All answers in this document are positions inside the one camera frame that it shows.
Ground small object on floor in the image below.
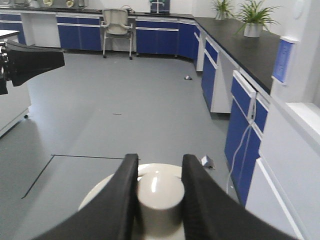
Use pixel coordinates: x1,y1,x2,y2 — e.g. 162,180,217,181
184,75,193,81

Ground blue wall panel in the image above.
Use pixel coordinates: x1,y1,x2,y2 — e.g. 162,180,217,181
271,36,299,86

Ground potted spider plant white pot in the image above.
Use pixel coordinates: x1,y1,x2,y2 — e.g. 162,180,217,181
234,0,281,38

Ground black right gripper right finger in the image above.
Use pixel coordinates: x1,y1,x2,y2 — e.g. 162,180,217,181
181,154,293,240

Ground white table at left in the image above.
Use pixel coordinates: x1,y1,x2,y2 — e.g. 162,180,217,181
0,29,32,138

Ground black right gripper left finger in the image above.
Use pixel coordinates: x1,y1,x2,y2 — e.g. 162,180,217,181
36,153,139,240

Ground floor socket box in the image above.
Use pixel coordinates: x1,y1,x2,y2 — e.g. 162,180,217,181
198,154,216,170

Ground glass jar with cream lid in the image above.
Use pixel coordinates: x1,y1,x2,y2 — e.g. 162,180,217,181
77,163,186,240

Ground blue lab bench cabinets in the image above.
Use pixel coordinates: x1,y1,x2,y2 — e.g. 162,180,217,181
0,7,281,207

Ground grey mesh office chair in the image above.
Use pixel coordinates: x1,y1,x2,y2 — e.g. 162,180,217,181
100,8,133,60

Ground white cable on cabinet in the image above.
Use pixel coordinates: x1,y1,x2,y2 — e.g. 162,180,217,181
225,121,254,195

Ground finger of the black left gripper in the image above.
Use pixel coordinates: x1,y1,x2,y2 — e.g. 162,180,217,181
4,40,65,87

